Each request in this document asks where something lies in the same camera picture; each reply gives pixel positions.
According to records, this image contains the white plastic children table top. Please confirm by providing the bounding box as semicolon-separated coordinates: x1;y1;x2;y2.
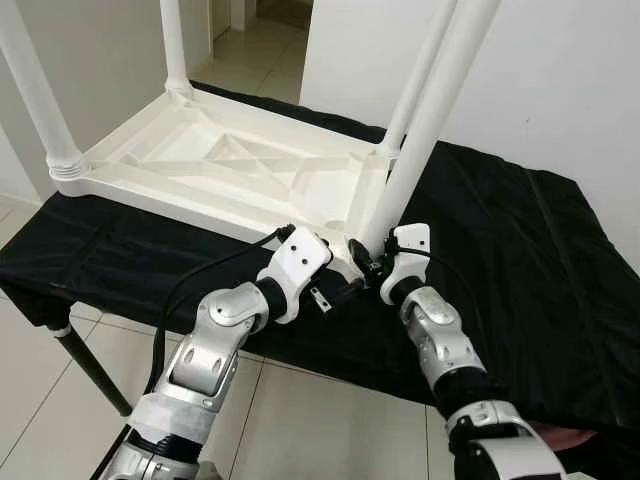
48;85;401;286

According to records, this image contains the pink stool seat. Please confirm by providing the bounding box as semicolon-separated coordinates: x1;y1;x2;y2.
530;425;596;451

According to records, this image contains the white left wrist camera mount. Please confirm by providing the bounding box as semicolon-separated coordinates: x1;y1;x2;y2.
257;228;332;324

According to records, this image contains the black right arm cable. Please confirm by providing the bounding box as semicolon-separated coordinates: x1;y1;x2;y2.
385;248;471;301

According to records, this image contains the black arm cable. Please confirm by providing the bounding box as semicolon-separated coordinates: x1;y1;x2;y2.
385;248;471;301
148;225;296;381

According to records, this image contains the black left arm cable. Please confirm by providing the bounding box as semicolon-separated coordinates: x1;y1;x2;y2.
148;225;296;381

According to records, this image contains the black metal frame leg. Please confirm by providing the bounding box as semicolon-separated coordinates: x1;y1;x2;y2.
50;320;133;416

